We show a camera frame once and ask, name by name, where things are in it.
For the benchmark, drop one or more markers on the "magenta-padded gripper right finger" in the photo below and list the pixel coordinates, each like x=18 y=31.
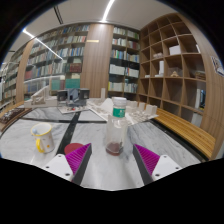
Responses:
x=146 y=159

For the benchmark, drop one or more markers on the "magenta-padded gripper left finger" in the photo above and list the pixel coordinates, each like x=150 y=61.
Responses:
x=78 y=159

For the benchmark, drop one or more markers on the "clear plastic bottle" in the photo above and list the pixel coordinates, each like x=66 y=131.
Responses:
x=116 y=133

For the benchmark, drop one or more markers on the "flat round red coaster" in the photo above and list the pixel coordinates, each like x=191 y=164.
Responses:
x=71 y=147

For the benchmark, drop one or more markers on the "curved wooden slatted bench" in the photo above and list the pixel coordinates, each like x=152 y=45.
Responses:
x=186 y=130

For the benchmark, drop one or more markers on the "dark grey building model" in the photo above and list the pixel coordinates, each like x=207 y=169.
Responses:
x=73 y=97

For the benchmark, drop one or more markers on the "white building model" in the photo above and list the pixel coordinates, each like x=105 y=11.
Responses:
x=41 y=98

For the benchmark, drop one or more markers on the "wooden cubby shelf unit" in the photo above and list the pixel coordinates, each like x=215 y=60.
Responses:
x=173 y=73

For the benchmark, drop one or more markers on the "ceiling light strips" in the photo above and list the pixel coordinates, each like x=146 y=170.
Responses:
x=108 y=8

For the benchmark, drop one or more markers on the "tall bookshelf wall with books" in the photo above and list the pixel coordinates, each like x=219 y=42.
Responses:
x=66 y=63

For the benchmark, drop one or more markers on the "white wall poster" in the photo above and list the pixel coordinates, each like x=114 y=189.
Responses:
x=218 y=66

